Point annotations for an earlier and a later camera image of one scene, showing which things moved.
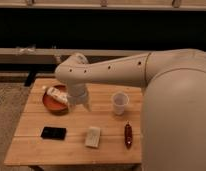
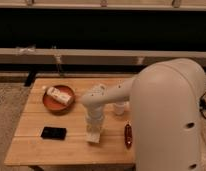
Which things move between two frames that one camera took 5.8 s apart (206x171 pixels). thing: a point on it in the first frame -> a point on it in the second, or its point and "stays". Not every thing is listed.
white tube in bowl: [59, 94] stays
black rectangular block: [53, 133] stays
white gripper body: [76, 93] -> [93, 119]
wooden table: [109, 135] stays
